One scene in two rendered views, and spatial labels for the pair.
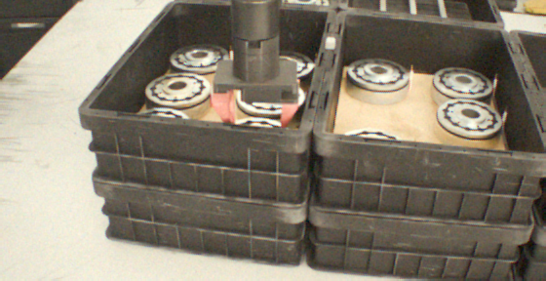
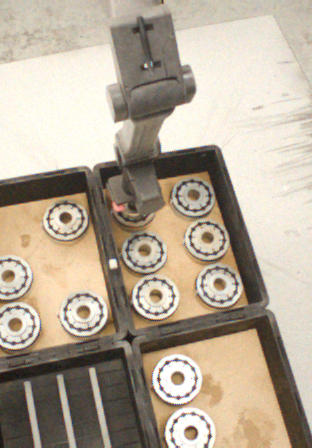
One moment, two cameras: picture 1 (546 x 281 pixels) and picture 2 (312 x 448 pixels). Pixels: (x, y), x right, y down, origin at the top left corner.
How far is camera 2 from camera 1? 1.46 m
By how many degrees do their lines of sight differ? 79
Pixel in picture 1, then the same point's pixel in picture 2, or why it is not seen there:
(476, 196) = (1, 199)
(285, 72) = (118, 188)
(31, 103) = not seen: outside the picture
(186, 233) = not seen: hidden behind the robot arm
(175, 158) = (163, 168)
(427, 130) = (38, 276)
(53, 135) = (311, 263)
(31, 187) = (278, 211)
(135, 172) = (185, 171)
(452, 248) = not seen: hidden behind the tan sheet
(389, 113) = (67, 286)
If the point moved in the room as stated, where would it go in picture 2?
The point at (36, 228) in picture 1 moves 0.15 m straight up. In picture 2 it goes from (247, 184) to (260, 155)
